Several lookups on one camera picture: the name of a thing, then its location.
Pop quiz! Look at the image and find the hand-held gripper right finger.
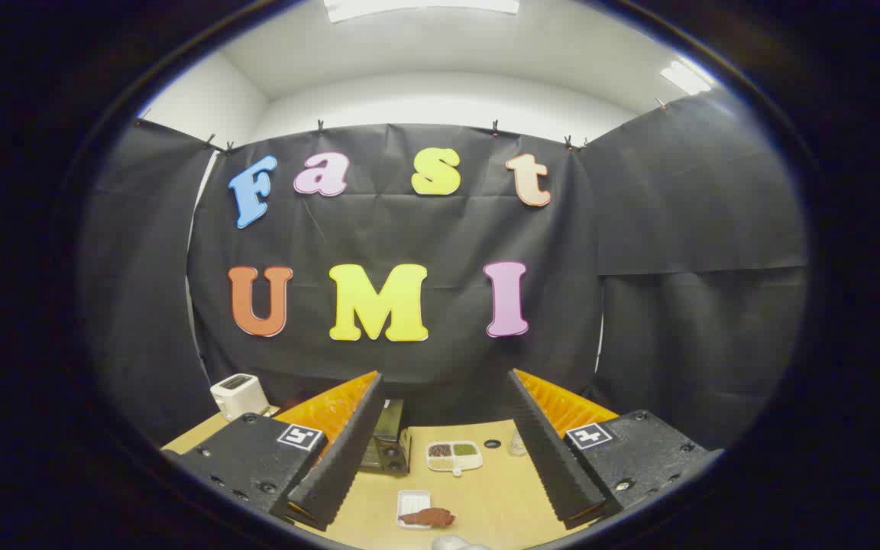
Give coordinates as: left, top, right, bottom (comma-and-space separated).
506, 369, 717, 530

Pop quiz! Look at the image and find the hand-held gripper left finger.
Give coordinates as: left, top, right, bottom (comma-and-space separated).
173, 371, 386, 532

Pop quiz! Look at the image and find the black toaster oven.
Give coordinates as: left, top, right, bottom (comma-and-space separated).
360, 399, 412, 477

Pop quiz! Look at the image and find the brown meat piece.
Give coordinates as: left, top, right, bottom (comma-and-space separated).
399, 507, 457, 529

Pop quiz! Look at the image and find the white toaster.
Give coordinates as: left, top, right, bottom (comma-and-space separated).
210, 374, 270, 422

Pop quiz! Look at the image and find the small white tray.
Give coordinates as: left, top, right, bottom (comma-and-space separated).
396, 490, 432, 530

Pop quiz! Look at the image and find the white divided dish of beans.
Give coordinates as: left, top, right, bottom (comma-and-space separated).
425, 440, 484, 477

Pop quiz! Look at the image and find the small ceiling light panel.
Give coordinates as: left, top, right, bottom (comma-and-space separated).
659, 60, 714, 96

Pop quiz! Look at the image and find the long ceiling light panel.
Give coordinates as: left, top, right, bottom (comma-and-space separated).
324, 0, 521, 24

